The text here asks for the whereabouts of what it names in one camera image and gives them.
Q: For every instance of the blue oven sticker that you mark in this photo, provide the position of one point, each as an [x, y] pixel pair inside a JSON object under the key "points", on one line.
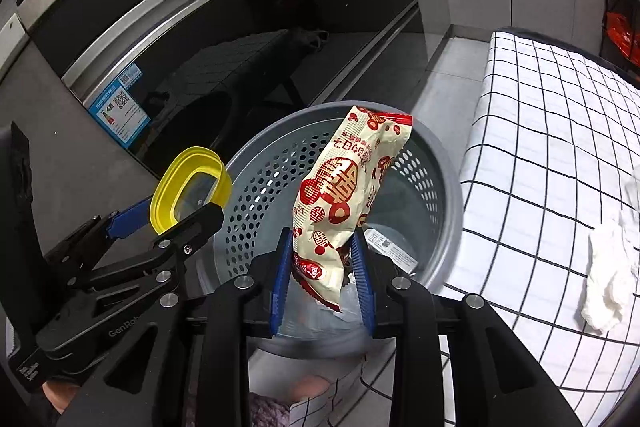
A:
{"points": [[120, 104]]}

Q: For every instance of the yellow plastic lid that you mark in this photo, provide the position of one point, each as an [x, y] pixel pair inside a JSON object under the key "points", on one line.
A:
{"points": [[172, 177]]}

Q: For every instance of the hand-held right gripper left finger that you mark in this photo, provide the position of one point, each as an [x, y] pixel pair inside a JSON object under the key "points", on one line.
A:
{"points": [[281, 287]]}

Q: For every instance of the person's left hand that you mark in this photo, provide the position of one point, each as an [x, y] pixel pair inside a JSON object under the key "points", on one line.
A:
{"points": [[57, 394]]}

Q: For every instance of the grey perforated basket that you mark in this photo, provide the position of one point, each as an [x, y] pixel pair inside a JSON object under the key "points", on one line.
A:
{"points": [[260, 187]]}

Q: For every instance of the white checkered tablecloth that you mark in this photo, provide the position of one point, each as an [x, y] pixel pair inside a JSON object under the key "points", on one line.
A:
{"points": [[540, 132]]}

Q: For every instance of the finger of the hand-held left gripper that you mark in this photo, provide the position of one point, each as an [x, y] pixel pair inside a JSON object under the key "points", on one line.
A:
{"points": [[127, 219], [195, 227]]}

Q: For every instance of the black built-in oven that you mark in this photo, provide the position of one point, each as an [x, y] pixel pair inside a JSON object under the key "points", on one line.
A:
{"points": [[200, 32]]}

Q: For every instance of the orange plastic bag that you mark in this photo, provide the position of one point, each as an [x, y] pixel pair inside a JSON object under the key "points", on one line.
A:
{"points": [[622, 37]]}

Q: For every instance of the red and white snack packet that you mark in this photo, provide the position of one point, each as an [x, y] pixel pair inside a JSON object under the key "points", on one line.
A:
{"points": [[345, 187]]}

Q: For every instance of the person's leg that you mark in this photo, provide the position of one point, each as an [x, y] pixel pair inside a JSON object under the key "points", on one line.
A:
{"points": [[310, 387]]}

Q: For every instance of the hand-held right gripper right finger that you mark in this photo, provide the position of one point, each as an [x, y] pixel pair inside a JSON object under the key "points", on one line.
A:
{"points": [[361, 287]]}

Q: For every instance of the white crumpled tissue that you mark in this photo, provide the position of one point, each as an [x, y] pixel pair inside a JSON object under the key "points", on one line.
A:
{"points": [[610, 267]]}

